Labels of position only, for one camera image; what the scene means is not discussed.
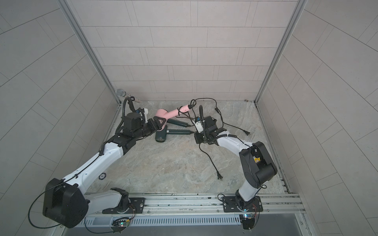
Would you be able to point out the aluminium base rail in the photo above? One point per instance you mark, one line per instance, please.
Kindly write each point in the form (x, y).
(146, 205)

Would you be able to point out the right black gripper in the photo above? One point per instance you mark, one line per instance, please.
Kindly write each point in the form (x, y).
(197, 135)

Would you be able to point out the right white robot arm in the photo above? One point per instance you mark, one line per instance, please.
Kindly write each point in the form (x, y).
(257, 164)

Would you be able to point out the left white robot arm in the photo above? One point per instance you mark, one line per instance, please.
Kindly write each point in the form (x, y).
(67, 202)

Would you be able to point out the near green hair dryer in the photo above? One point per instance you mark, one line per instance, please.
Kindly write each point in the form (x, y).
(161, 136)

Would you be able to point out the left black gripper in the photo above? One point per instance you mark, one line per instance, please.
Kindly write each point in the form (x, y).
(154, 128)

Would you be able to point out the pink hair dryer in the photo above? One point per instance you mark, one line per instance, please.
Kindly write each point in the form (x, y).
(168, 115)

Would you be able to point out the green hair dryer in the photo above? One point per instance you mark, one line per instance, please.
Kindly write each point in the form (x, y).
(161, 136)
(178, 123)

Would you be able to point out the black microphone stand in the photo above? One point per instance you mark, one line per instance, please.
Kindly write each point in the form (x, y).
(122, 94)

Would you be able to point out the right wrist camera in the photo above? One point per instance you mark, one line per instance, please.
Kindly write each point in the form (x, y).
(199, 125)

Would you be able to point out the far green hair dryer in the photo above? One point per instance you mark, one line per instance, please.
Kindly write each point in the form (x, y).
(178, 123)

